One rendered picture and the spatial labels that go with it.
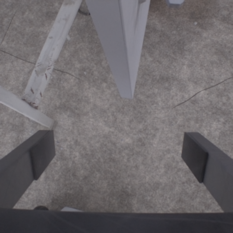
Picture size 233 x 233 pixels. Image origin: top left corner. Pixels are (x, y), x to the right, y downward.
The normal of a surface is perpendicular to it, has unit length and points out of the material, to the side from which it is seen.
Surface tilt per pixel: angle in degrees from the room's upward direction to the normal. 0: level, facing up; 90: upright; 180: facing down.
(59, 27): 0
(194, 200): 0
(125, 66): 90
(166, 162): 0
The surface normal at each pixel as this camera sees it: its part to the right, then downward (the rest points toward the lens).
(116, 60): -0.18, 0.98
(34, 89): -0.12, -0.14
